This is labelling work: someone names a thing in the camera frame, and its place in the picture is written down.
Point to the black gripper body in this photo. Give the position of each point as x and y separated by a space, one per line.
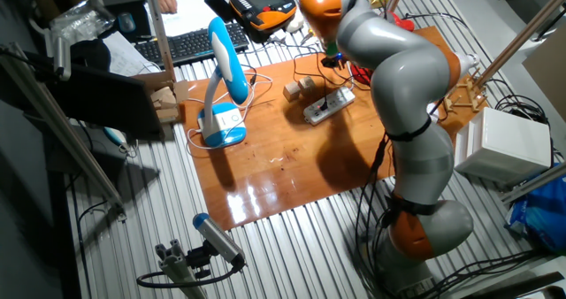
329 60

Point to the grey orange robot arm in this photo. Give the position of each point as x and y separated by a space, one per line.
407 73

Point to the white power strip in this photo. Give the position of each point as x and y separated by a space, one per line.
329 105

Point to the blue white desk lamp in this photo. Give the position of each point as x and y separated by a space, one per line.
227 69

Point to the bare person hand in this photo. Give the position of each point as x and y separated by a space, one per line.
167 0

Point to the light wooden block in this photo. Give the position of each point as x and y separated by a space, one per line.
306 84
292 92

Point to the white rounded object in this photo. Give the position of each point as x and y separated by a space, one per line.
294 22

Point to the orange black teach pendant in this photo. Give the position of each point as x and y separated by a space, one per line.
265 7

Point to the brown wooden board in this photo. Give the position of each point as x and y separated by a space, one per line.
283 166

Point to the black smartphone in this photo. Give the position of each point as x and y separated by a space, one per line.
219 7

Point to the black keyboard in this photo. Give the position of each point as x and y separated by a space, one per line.
194 44

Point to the wooden peg rack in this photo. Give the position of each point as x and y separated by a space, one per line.
468 95

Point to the white paper sheets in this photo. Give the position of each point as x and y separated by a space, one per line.
190 11

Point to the white plastic box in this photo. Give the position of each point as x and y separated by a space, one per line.
504 146

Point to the printed paper sheet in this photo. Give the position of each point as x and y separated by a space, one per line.
126 55

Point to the dark computer mouse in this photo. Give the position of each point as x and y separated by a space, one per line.
126 22

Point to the black flat monitor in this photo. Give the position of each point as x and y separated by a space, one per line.
101 100

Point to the clear plastic bag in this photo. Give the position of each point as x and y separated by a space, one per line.
81 20

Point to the blue plastic bag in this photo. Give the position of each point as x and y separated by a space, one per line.
539 215

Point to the silver metal cylinder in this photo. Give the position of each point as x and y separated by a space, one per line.
62 58

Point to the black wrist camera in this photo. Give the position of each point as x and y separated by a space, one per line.
339 60

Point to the grey camera blue end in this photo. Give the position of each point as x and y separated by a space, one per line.
219 239

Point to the aluminium camera mount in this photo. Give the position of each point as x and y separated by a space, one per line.
177 268

